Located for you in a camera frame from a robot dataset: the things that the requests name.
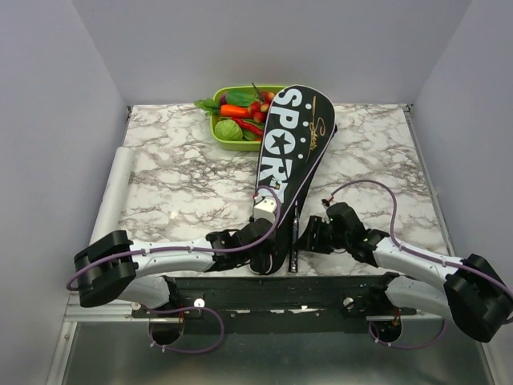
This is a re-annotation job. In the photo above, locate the orange toy carrot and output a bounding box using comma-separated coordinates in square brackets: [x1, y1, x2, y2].
[219, 104, 252, 119]

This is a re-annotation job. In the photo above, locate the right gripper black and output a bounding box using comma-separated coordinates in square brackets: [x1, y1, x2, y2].
[293, 214, 350, 254]

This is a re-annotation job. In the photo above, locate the red toy chili pepper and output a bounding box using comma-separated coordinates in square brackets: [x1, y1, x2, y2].
[232, 118, 263, 136]

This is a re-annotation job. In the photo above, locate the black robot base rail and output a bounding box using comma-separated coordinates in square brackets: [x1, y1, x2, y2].
[131, 273, 415, 342]

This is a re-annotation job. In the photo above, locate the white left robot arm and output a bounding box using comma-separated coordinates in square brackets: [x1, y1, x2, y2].
[66, 218, 282, 317]

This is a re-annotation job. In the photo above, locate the black racket cover bag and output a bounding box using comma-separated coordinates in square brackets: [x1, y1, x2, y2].
[250, 85, 337, 275]

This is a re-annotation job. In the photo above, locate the green plastic basket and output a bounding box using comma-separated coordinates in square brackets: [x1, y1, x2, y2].
[197, 84, 284, 152]

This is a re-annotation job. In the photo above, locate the green toy cabbage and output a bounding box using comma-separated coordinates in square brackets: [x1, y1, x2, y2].
[214, 120, 244, 142]

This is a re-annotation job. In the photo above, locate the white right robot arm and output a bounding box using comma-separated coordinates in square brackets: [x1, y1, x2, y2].
[295, 203, 512, 342]

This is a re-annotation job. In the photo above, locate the white shuttlecock tube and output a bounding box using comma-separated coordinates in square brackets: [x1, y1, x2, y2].
[90, 147, 135, 245]

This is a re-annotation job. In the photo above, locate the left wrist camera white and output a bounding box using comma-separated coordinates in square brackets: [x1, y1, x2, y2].
[252, 197, 277, 222]

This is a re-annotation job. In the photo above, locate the red toy cherry bunch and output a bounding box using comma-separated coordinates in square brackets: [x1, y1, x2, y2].
[248, 83, 276, 124]

